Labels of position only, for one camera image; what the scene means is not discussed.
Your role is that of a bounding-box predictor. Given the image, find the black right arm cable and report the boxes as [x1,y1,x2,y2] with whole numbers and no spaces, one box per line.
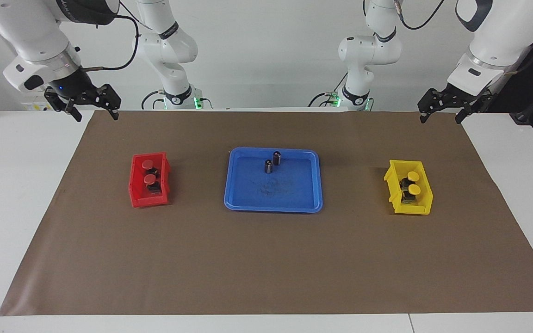
[81,14,140,72]

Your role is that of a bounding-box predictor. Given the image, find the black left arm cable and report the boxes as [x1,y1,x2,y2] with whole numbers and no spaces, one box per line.
[395,0,447,31]

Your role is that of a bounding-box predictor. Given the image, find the red plastic bin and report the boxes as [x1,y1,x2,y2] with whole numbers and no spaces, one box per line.
[129,152,171,208]

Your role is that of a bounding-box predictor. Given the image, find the blue plastic tray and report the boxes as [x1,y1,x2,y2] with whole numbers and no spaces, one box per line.
[223,147,323,213]

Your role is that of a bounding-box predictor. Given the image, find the brown table mat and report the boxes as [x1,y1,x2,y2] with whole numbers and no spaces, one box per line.
[0,110,533,316]

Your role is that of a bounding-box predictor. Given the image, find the yellow plastic bin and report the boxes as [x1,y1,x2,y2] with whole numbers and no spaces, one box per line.
[384,160,434,216]

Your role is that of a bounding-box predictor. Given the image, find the black base power cable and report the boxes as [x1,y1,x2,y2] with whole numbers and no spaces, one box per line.
[141,90,165,110]
[307,72,348,108]

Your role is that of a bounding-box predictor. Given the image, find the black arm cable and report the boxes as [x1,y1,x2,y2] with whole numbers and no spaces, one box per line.
[395,0,447,31]
[81,14,140,72]

